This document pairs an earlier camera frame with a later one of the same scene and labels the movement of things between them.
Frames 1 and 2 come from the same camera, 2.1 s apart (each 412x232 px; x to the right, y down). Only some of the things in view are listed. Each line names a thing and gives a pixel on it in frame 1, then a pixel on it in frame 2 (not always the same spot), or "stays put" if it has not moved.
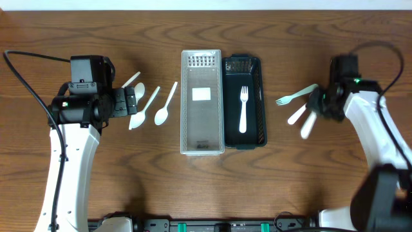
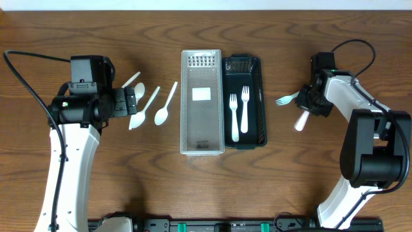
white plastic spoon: (161, 114) stays put
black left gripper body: (129, 100) stays put
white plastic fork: (243, 122) stays put
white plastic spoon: (296, 116) → (300, 122)
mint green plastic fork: (286, 100) stays put
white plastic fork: (308, 125) → (233, 103)
